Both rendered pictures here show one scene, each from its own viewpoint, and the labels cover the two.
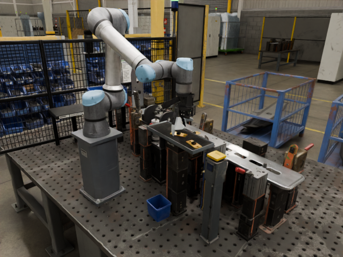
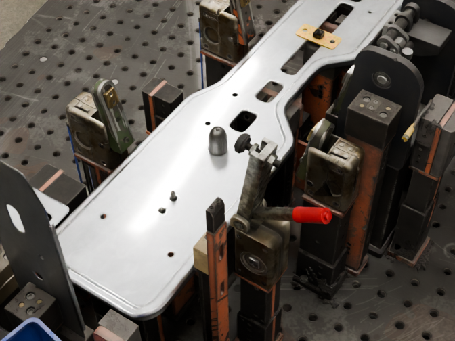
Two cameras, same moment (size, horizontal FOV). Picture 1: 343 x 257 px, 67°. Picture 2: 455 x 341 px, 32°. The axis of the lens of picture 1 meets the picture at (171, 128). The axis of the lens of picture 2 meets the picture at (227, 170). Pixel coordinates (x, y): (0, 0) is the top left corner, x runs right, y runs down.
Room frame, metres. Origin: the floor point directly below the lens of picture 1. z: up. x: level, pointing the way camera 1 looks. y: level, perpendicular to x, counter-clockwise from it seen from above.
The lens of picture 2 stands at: (2.09, 0.90, 1.97)
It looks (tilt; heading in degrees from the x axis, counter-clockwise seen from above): 49 degrees down; 253
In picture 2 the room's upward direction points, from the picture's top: 1 degrees counter-clockwise
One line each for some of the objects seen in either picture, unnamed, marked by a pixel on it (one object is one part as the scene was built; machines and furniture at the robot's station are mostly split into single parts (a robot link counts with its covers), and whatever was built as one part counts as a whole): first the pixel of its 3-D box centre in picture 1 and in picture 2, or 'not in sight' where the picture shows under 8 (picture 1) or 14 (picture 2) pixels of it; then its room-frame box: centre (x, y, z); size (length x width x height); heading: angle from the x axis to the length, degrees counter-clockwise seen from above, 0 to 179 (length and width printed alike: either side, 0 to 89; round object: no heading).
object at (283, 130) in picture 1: (267, 110); not in sight; (3.72, -1.44, 0.47); 1.20 x 0.80 x 0.95; 136
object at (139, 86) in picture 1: (137, 87); (30, 247); (2.16, 0.29, 1.17); 0.12 x 0.01 x 0.34; 128
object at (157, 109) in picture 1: (160, 144); (388, 132); (1.53, 0.07, 0.94); 0.18 x 0.13 x 0.49; 38
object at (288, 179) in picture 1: (197, 135); (319, 31); (1.57, -0.17, 1.00); 1.38 x 0.22 x 0.02; 38
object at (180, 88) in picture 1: (184, 87); not in sight; (1.19, -0.06, 1.40); 0.08 x 0.08 x 0.05
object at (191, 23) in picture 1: (189, 61); not in sight; (5.09, -0.32, 1.00); 1.04 x 0.14 x 2.00; 137
